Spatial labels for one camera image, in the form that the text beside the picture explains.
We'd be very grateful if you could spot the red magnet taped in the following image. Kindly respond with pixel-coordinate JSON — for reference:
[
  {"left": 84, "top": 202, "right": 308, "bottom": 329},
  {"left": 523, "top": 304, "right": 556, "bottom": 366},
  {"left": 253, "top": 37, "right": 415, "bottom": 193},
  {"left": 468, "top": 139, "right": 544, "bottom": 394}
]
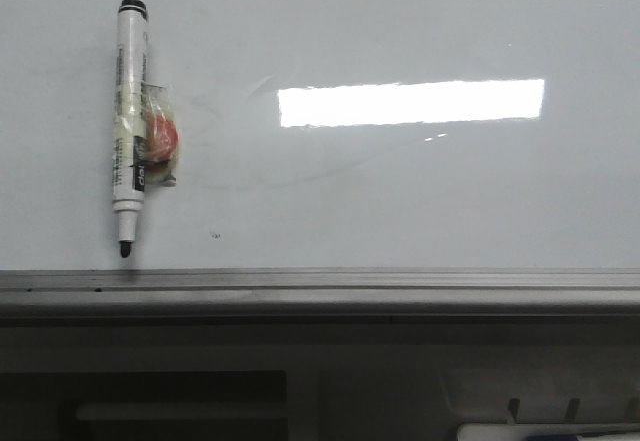
[{"left": 142, "top": 83, "right": 180, "bottom": 187}]

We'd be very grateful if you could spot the white black whiteboard marker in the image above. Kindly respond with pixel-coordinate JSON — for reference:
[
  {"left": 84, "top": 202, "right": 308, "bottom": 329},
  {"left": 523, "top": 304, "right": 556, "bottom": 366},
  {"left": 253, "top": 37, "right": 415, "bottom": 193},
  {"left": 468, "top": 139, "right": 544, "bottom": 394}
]
[{"left": 112, "top": 0, "right": 148, "bottom": 259}]

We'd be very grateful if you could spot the white whiteboard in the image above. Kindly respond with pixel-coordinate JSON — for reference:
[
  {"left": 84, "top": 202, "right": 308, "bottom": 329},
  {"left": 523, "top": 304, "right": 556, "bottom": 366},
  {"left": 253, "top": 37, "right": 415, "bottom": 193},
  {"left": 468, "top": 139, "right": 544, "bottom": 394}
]
[{"left": 1, "top": 0, "right": 639, "bottom": 270}]

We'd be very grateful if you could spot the white marker tray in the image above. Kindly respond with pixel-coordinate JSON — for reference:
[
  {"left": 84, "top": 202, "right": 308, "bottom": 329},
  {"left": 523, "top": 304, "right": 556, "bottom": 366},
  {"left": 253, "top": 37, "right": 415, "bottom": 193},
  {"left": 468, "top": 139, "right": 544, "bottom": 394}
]
[{"left": 456, "top": 422, "right": 639, "bottom": 440}]

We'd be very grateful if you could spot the aluminium whiteboard frame rail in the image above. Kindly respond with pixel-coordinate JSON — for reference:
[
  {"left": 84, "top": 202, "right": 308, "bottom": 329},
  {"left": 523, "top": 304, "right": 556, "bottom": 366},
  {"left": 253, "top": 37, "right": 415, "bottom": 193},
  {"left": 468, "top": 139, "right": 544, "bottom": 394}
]
[{"left": 1, "top": 268, "right": 639, "bottom": 324}]

